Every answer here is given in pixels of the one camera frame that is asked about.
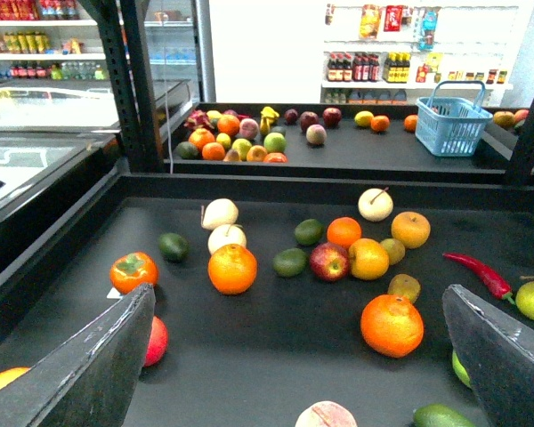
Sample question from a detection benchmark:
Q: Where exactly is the dark green avocado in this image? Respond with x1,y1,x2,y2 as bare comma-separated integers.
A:
158,232,190,262

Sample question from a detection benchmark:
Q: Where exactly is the far orange by basket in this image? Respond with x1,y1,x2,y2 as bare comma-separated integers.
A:
403,114,418,133

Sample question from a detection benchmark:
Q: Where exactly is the black fruit display shelf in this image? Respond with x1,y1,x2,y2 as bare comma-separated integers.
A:
0,0,534,427

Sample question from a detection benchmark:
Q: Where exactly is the pink dragon fruit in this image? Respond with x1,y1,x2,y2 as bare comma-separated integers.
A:
184,109,214,131

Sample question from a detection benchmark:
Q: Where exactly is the white hanging cord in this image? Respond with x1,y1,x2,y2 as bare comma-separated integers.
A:
162,12,174,174

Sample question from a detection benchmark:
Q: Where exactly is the small orange middle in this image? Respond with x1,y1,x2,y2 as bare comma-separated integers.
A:
327,216,362,250

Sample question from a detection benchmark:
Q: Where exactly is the small blue basket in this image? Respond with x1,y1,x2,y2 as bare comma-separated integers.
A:
415,80,493,157

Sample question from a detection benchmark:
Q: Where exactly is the white sauce shelf right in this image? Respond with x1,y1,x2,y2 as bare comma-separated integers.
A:
320,1,522,107

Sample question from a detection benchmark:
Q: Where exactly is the far green apple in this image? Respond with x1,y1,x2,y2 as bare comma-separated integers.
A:
263,133,287,153

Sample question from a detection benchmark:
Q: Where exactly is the white pear with stem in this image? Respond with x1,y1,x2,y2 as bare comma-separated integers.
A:
207,224,247,254

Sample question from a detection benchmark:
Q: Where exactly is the large orange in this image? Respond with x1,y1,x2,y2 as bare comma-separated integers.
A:
207,244,258,295
360,294,425,359

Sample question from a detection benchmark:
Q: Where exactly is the red fruit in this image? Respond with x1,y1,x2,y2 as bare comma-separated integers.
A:
143,316,169,367

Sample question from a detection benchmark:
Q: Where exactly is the green lime upper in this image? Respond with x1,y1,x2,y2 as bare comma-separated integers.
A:
294,219,325,246

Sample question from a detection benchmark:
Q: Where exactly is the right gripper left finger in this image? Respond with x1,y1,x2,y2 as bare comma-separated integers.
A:
0,285,155,426

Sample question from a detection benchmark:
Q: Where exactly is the brown kiwi fruit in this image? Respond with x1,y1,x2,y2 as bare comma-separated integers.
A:
387,273,422,303

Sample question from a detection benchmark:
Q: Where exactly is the white drinks shelf left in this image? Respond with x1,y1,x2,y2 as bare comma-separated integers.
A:
0,1,108,81

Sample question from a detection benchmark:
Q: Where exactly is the green mango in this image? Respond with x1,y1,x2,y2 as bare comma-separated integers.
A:
413,404,475,427

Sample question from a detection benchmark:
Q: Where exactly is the pink peach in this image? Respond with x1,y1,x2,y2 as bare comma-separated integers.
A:
295,400,358,427

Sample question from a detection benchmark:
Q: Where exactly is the yellow apple back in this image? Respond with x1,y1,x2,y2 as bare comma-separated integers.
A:
391,211,431,249

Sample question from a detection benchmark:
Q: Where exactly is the far peach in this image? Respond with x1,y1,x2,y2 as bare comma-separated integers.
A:
305,125,327,146

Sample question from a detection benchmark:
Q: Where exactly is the red chili pepper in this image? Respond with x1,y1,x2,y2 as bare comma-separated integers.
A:
442,253,515,305

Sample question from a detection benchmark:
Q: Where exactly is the small green yellow fruit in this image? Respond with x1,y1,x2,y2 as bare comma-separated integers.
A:
380,238,406,266

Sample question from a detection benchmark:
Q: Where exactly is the glass freezer chest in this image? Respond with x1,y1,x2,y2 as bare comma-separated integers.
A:
0,79,192,217

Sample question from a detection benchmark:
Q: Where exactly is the green lime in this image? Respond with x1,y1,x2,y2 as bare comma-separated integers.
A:
272,247,308,278
294,219,325,246

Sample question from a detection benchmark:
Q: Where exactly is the green lime lower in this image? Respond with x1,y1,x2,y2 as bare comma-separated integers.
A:
272,247,308,278

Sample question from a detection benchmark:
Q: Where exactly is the yellow apple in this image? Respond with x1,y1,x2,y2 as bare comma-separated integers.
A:
391,211,431,249
348,238,390,281

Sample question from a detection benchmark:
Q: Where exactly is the orange persimmon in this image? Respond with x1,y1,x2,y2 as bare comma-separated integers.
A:
109,252,159,294

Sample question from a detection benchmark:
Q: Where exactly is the large orange front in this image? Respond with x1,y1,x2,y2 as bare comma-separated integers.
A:
207,244,258,295

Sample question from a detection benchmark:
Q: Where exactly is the far dark red apple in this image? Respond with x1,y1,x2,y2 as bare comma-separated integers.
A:
299,111,319,133

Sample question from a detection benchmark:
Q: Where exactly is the large orange right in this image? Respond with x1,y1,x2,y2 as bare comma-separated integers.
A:
360,294,425,359

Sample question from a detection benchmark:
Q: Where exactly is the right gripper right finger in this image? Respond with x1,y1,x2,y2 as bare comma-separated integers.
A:
442,284,534,426

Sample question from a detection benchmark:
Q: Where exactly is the yellow apple front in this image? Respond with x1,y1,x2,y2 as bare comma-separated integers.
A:
348,238,390,281

